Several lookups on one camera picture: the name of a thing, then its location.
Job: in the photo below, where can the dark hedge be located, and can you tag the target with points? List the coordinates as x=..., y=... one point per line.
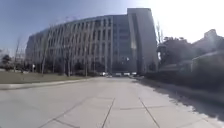
x=196, y=75

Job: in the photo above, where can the dry grass strip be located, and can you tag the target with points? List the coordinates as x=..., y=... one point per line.
x=26, y=77

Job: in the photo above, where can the large grey curved building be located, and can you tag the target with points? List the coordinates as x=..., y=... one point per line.
x=113, y=43

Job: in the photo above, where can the pale kerb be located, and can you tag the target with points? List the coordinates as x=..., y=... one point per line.
x=40, y=83

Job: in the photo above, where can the row of bare trees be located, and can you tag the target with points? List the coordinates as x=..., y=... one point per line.
x=68, y=53

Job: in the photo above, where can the grey concrete slab pavement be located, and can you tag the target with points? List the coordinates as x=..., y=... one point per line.
x=100, y=100

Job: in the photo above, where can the dark leafy tree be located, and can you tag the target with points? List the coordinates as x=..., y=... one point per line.
x=175, y=50

